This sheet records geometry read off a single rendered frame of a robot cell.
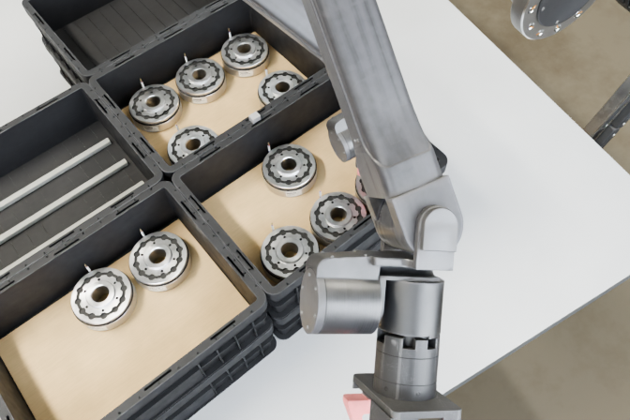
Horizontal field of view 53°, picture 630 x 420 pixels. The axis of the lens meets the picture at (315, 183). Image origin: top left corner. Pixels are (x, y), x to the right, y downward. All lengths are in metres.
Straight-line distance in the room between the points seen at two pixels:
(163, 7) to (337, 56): 1.06
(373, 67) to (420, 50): 1.07
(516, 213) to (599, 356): 0.81
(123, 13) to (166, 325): 0.79
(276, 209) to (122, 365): 0.38
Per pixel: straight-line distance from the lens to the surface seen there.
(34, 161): 1.37
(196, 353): 0.97
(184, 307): 1.11
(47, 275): 1.13
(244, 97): 1.34
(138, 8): 1.59
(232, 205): 1.18
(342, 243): 1.02
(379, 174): 0.54
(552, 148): 1.48
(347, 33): 0.54
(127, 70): 1.33
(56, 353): 1.15
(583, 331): 2.08
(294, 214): 1.16
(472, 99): 1.52
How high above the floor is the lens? 1.84
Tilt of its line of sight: 57 degrees down
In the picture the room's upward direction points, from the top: 3 degrees counter-clockwise
